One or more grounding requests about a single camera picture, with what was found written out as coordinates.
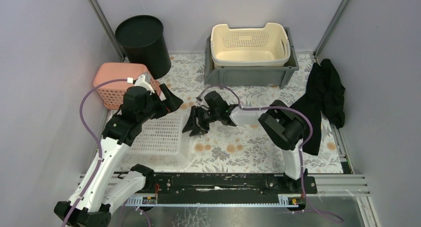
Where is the floral patterned table mat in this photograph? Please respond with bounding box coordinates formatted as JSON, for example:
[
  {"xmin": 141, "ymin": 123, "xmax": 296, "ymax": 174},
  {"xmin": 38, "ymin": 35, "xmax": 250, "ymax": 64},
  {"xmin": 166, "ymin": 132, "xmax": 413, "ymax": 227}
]
[{"xmin": 160, "ymin": 54, "xmax": 343, "ymax": 174}]

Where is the grey plastic storage bin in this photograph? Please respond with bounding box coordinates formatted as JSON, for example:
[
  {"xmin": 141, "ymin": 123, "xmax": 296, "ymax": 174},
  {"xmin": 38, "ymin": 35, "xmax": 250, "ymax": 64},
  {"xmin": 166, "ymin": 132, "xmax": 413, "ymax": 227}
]
[{"xmin": 204, "ymin": 27, "xmax": 299, "ymax": 89}]

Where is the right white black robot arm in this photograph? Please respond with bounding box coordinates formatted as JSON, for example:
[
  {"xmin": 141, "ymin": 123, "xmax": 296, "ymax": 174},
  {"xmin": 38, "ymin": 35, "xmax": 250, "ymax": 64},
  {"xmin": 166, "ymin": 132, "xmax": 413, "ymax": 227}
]
[{"xmin": 182, "ymin": 91, "xmax": 313, "ymax": 193}]

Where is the aluminium frame rail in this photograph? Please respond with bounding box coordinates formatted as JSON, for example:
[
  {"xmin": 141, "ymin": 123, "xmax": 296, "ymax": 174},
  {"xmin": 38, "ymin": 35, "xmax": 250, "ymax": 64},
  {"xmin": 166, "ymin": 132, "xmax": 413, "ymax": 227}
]
[{"xmin": 100, "ymin": 172, "xmax": 370, "ymax": 207}]

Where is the large black cylindrical container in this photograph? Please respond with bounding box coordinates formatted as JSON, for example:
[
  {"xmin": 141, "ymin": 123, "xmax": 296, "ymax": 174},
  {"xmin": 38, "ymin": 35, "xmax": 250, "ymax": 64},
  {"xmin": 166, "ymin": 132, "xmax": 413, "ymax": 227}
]
[{"xmin": 115, "ymin": 15, "xmax": 171, "ymax": 79}]

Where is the pink perforated plastic basket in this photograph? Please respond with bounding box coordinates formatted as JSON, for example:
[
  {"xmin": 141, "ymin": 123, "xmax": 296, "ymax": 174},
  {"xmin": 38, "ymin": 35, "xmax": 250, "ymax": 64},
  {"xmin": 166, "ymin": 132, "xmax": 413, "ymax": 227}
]
[{"xmin": 93, "ymin": 63, "xmax": 161, "ymax": 110}]

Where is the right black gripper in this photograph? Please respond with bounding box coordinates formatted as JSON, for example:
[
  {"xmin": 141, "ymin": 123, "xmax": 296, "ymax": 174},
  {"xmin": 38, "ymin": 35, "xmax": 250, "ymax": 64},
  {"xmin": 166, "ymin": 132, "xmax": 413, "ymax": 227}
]
[{"xmin": 182, "ymin": 106, "xmax": 219, "ymax": 138}]

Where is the white perforated plastic basket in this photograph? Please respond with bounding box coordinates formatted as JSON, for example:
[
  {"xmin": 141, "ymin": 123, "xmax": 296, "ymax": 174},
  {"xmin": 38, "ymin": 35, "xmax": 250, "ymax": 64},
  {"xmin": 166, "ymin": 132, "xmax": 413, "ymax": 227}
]
[{"xmin": 116, "ymin": 114, "xmax": 191, "ymax": 172}]

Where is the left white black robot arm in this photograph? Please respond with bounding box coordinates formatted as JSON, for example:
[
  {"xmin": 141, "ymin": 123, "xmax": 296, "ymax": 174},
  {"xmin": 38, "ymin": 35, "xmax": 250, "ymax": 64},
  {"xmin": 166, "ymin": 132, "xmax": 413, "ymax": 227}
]
[{"xmin": 54, "ymin": 83, "xmax": 183, "ymax": 227}]

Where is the cream perforated plastic basket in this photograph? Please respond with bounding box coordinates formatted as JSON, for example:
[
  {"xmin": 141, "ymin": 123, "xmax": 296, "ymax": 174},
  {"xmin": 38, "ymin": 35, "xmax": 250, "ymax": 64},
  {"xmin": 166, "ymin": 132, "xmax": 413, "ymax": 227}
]
[{"xmin": 210, "ymin": 22, "xmax": 291, "ymax": 67}]

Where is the black crumpled cloth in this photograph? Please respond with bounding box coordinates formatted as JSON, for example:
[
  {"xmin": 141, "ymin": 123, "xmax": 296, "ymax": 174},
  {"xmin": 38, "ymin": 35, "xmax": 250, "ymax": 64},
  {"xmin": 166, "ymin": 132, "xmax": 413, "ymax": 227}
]
[{"xmin": 290, "ymin": 59, "xmax": 346, "ymax": 156}]

